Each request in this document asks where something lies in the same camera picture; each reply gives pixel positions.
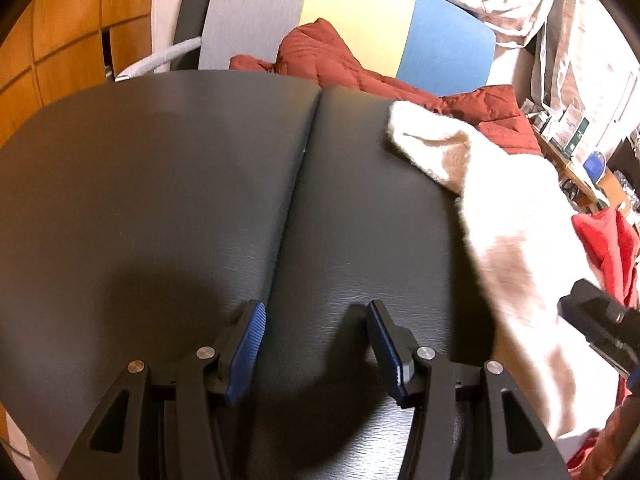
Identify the rust quilted jacket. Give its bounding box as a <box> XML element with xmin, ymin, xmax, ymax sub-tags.
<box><xmin>229</xmin><ymin>18</ymin><xmax>542</xmax><ymax>155</ymax></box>

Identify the wooden wardrobe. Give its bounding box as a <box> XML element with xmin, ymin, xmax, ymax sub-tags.
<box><xmin>1</xmin><ymin>0</ymin><xmax>152</xmax><ymax>143</ymax></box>

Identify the white knitted sweater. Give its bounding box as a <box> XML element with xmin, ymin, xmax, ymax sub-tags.
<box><xmin>387</xmin><ymin>101</ymin><xmax>618</xmax><ymax>460</ymax></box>

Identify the cluttered wooden desk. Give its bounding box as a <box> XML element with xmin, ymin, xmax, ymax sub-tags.
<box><xmin>521</xmin><ymin>99</ymin><xmax>639</xmax><ymax>229</ymax></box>

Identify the grey yellow blue chair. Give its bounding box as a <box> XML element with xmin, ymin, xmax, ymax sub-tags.
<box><xmin>116</xmin><ymin>0</ymin><xmax>496</xmax><ymax>96</ymax></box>

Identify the blue round object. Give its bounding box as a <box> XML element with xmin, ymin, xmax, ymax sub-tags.
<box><xmin>582</xmin><ymin>152</ymin><xmax>606</xmax><ymax>184</ymax></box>

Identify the beige patterned curtain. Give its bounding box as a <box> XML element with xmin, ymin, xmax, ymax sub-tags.
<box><xmin>448</xmin><ymin>0</ymin><xmax>639</xmax><ymax>156</ymax></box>

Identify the red fuzzy garment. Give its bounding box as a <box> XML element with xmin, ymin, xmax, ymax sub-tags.
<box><xmin>567</xmin><ymin>208</ymin><xmax>639</xmax><ymax>479</ymax></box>

